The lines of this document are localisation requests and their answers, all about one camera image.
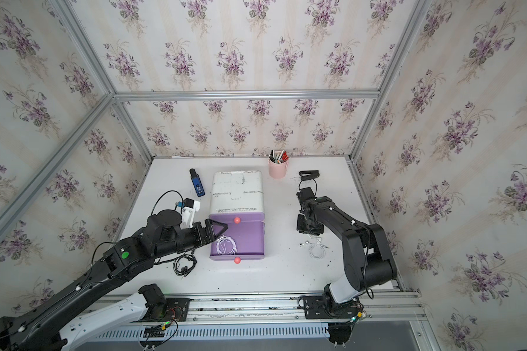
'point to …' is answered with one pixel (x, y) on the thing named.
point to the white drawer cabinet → (236, 191)
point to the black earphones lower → (184, 270)
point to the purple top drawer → (232, 217)
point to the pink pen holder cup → (278, 170)
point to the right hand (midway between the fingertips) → (308, 230)
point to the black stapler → (312, 174)
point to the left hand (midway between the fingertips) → (225, 233)
